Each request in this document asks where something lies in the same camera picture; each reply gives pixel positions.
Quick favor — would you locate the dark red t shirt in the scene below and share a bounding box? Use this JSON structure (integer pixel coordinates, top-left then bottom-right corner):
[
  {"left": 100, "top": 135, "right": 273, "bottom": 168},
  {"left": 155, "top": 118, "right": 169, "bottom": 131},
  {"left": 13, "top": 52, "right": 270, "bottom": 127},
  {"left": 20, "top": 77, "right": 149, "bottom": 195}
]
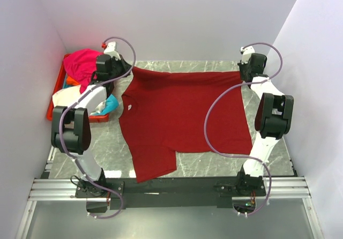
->
[{"left": 119, "top": 68, "right": 252, "bottom": 182}]

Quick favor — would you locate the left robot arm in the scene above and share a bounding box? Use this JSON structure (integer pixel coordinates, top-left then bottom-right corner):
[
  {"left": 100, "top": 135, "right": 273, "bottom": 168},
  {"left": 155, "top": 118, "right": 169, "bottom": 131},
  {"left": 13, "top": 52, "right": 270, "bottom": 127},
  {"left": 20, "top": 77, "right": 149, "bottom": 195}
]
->
[{"left": 51, "top": 53, "right": 134, "bottom": 197}]

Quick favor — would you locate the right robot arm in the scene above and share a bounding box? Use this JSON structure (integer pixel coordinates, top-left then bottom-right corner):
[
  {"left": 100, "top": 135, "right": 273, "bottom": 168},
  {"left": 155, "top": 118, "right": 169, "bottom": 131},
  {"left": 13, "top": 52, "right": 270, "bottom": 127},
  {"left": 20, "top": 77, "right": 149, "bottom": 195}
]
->
[{"left": 235, "top": 49, "right": 294, "bottom": 196}]

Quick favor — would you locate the turquoise t shirt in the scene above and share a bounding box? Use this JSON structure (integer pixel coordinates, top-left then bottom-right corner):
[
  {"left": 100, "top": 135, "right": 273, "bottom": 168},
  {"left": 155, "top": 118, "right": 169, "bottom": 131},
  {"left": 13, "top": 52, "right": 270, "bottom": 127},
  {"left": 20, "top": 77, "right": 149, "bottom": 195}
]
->
[{"left": 91, "top": 94, "right": 119, "bottom": 116}]

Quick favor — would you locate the pink t shirt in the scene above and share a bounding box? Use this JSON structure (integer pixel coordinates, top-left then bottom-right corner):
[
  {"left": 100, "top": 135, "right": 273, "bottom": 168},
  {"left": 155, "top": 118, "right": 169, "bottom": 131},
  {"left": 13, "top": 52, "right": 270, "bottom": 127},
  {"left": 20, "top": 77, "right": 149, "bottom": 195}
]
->
[{"left": 63, "top": 49, "right": 102, "bottom": 94}]

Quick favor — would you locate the orange t shirt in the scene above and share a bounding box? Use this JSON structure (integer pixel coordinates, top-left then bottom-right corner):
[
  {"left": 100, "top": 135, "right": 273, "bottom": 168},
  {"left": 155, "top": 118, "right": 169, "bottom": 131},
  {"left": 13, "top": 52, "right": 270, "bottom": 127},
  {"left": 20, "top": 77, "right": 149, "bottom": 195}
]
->
[{"left": 65, "top": 75, "right": 80, "bottom": 87}]

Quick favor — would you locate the red plastic bin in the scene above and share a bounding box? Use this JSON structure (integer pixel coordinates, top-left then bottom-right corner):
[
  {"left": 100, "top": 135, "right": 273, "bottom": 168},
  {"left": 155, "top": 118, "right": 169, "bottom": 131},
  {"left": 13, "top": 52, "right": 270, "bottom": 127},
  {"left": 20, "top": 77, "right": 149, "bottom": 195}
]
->
[{"left": 46, "top": 62, "right": 111, "bottom": 123}]

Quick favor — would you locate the white t shirt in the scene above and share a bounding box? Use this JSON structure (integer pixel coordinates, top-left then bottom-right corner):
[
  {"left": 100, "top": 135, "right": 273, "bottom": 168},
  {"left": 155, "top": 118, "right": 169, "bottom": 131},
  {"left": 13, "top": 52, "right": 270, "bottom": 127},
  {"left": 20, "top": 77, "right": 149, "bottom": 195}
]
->
[{"left": 51, "top": 85, "right": 113, "bottom": 115}]

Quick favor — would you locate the black base beam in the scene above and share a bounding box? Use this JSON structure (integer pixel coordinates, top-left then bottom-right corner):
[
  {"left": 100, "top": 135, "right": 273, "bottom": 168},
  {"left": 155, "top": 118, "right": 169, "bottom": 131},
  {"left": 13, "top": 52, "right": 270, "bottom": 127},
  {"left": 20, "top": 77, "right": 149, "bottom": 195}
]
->
[{"left": 75, "top": 176, "right": 266, "bottom": 210}]

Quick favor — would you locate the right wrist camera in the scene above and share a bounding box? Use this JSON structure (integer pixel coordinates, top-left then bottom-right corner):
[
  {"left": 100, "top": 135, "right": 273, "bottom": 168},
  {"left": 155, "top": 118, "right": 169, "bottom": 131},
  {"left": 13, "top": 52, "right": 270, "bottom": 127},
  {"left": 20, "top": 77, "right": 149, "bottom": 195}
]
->
[{"left": 240, "top": 46, "right": 255, "bottom": 64}]

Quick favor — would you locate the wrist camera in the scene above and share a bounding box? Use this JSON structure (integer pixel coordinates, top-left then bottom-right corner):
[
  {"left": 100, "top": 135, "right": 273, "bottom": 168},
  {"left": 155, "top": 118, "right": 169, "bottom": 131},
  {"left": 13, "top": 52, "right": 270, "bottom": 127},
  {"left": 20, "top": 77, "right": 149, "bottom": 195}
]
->
[
  {"left": 240, "top": 46, "right": 255, "bottom": 64},
  {"left": 101, "top": 42, "right": 120, "bottom": 58}
]

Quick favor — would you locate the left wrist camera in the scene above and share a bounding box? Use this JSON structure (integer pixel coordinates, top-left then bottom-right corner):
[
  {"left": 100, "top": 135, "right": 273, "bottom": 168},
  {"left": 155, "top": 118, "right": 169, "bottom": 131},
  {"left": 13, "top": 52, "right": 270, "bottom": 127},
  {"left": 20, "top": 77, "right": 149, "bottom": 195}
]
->
[{"left": 101, "top": 42, "right": 120, "bottom": 58}]

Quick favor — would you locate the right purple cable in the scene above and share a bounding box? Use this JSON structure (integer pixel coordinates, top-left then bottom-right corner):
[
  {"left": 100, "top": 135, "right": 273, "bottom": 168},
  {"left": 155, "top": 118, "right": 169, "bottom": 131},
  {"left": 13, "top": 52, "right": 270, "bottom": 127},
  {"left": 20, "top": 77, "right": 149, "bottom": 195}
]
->
[{"left": 204, "top": 42, "right": 284, "bottom": 217}]

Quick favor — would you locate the purple cable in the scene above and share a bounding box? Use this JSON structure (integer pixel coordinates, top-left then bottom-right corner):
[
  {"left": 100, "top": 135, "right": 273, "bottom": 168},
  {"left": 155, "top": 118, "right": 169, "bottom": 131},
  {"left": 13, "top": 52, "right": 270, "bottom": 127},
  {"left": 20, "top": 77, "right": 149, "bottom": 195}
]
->
[
  {"left": 58, "top": 36, "right": 136, "bottom": 221},
  {"left": 204, "top": 42, "right": 284, "bottom": 217}
]

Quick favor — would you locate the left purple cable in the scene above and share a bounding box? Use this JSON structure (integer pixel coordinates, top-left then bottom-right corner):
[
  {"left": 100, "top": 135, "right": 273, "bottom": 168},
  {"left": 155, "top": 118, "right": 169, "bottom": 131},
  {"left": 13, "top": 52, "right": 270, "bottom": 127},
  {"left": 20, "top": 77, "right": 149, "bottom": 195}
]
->
[{"left": 58, "top": 36, "right": 136, "bottom": 221}]

